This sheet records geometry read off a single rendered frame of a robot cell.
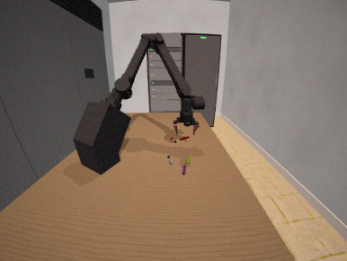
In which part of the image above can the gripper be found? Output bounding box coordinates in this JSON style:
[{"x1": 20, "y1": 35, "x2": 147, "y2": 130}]
[{"x1": 173, "y1": 117, "x2": 199, "y2": 135}]

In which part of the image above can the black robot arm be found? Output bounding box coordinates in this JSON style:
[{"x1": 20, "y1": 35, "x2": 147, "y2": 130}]
[{"x1": 100, "y1": 32, "x2": 205, "y2": 126}]

